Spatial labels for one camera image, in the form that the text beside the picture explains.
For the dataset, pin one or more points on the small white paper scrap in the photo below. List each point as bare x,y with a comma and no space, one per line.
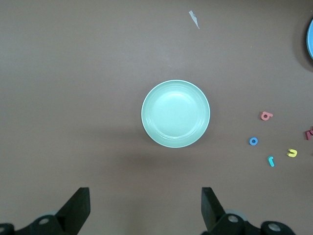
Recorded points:
194,19

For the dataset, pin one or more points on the salmon foam letter b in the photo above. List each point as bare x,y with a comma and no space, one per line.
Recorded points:
263,118

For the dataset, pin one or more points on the blue round plate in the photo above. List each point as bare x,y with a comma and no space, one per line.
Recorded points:
310,39

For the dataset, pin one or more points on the brown table cover sheet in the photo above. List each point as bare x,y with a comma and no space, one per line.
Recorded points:
73,73

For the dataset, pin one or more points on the dark red foam letter w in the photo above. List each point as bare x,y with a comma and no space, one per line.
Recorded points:
308,135

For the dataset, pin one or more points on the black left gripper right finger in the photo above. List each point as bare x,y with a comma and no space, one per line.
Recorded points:
210,210

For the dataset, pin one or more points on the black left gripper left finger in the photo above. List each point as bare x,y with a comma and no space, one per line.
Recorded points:
75,208

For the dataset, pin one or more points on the light green round plate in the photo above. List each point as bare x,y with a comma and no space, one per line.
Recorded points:
175,113

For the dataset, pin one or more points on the yellow foam letter u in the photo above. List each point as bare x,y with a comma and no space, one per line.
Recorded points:
292,155

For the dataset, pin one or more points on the teal foam letter r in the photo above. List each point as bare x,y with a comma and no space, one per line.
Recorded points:
271,162

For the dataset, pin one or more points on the blue foam letter o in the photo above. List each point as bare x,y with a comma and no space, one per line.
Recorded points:
250,141

